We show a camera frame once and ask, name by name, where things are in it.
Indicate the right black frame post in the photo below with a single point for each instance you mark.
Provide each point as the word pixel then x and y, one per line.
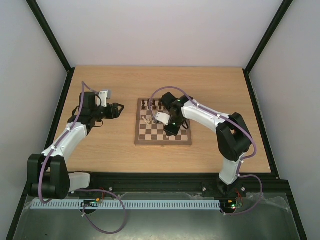
pixel 276 20

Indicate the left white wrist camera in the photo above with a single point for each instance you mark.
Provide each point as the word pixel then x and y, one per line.
pixel 103 96

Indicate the left white pieces pile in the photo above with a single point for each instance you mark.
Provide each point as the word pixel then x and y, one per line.
pixel 149 121

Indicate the grey slotted cable duct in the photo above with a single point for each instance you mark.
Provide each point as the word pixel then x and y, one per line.
pixel 77 204

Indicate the dark chess pieces row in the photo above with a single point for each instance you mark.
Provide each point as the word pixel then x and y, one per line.
pixel 155 105

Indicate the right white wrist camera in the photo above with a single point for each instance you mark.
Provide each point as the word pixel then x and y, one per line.
pixel 161 117

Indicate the black frame post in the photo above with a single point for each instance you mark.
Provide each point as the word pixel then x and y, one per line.
pixel 41 19
pixel 276 20

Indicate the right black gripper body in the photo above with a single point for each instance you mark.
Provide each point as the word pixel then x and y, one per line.
pixel 171 128

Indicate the metal front tray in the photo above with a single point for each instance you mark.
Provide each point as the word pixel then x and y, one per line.
pixel 266 218

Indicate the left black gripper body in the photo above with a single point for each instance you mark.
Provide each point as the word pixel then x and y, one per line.
pixel 108 115

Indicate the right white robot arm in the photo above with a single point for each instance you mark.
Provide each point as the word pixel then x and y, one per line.
pixel 233 136

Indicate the left black frame post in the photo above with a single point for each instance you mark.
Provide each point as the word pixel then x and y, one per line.
pixel 41 19

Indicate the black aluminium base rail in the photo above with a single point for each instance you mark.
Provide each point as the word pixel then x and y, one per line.
pixel 209 185

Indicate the wooden chess board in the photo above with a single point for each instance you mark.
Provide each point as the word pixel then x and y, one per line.
pixel 153 135

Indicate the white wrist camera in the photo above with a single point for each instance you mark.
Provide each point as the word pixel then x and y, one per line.
pixel 103 96
pixel 161 117

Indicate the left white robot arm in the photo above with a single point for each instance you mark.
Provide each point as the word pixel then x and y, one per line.
pixel 47 173

